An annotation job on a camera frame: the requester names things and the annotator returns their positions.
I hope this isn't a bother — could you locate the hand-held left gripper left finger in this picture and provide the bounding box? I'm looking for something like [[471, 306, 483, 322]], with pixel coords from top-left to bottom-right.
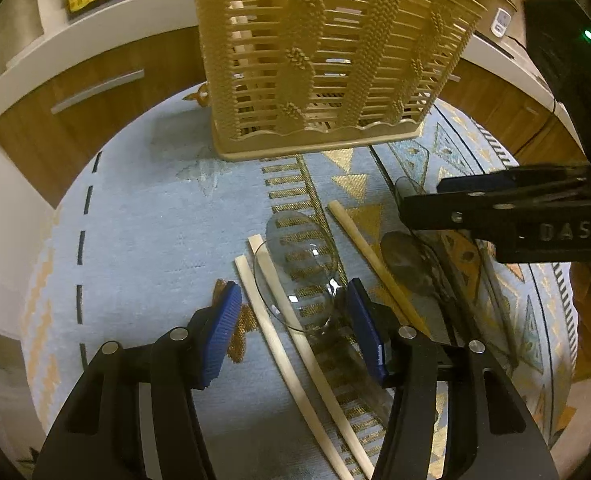
[[33, 280, 243, 480]]

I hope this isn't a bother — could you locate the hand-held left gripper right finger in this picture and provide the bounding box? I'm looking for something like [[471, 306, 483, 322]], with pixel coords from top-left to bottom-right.
[[344, 277, 559, 480]]

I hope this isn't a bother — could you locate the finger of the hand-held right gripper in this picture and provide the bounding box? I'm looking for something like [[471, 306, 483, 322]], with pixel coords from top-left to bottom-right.
[[436, 163, 591, 196], [397, 181, 591, 242]]

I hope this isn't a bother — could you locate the metal spoon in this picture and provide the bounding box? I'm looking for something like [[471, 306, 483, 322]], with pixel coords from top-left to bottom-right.
[[380, 231, 463, 346], [394, 176, 520, 367]]

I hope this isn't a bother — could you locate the tan wooden chopstick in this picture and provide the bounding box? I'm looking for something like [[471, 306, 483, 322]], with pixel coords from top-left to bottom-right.
[[327, 200, 432, 338]]

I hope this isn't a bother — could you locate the clear plastic spoon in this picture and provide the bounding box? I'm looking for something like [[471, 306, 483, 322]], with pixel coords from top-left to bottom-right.
[[253, 211, 393, 411]]

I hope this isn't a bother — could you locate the beige slatted utensil basket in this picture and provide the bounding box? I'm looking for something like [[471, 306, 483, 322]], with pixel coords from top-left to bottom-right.
[[192, 0, 489, 162]]

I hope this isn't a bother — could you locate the wooden base cabinet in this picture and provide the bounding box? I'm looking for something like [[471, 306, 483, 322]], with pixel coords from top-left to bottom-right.
[[438, 62, 583, 163]]

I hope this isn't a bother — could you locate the white rice cooker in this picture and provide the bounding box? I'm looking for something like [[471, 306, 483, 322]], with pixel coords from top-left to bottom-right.
[[468, 0, 529, 58]]

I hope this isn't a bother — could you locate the wooden drawer with metal handle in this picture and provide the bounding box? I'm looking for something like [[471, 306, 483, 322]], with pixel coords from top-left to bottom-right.
[[0, 25, 207, 208]]

